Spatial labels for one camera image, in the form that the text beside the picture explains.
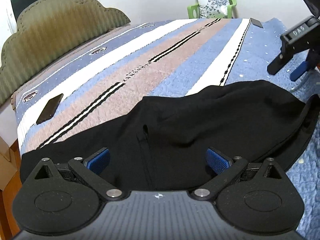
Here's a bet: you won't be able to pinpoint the cardboard nightstand box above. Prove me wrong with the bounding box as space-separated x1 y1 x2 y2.
0 134 22 192

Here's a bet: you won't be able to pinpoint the green plastic chair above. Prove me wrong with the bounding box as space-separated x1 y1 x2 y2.
187 0 237 20

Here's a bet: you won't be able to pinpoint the green padded headboard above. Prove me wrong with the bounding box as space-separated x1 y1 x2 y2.
0 0 132 108

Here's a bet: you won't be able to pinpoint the black pants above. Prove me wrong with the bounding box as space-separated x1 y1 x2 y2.
20 79 320 192

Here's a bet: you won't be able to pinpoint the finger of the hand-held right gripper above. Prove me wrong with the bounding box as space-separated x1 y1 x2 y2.
267 16 320 75
290 46 320 81

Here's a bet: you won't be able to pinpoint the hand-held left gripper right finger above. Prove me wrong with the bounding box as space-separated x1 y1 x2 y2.
191 147 288 202

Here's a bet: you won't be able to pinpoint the black smartphone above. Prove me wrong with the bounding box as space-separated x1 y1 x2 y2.
36 93 64 125

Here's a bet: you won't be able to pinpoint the striped quilted bed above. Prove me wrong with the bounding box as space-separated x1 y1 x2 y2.
11 17 320 240

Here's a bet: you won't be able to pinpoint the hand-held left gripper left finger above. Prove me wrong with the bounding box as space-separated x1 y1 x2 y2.
34 147 124 202

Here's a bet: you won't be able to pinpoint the small dark flat object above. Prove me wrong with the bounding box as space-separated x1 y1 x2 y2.
250 17 264 28

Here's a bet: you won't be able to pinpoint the brown ruffled pillow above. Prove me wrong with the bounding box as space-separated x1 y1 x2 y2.
10 92 18 112

